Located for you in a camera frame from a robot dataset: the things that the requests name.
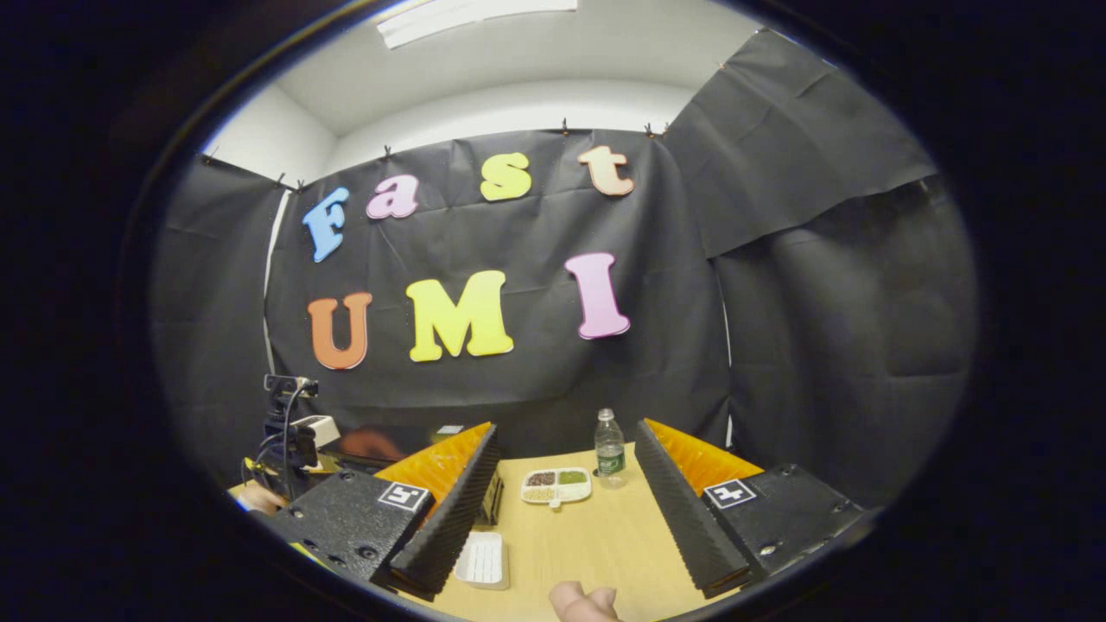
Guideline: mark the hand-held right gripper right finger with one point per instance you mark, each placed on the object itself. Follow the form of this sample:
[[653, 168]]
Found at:
[[684, 518]]

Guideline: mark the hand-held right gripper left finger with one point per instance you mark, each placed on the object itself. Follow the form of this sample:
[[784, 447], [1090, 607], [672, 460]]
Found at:
[[447, 518]]

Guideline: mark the black electric oven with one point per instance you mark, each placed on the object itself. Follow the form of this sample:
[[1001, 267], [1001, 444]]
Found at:
[[380, 445]]

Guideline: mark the white toaster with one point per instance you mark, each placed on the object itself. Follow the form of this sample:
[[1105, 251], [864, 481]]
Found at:
[[324, 429]]

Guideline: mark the white rectangular tray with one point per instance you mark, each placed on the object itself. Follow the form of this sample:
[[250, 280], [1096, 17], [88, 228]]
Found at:
[[484, 561]]

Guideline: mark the clear plastic water bottle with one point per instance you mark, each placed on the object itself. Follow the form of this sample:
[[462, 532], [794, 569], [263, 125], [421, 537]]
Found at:
[[610, 458]]

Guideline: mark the white divided dish with grains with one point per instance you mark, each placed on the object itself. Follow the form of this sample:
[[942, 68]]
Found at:
[[557, 486]]

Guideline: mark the black backdrop cloth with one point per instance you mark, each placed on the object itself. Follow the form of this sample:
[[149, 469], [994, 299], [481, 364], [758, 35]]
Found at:
[[518, 389]]

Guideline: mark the large ceiling light panel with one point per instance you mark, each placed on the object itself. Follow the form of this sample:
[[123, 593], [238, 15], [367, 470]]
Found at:
[[475, 19]]

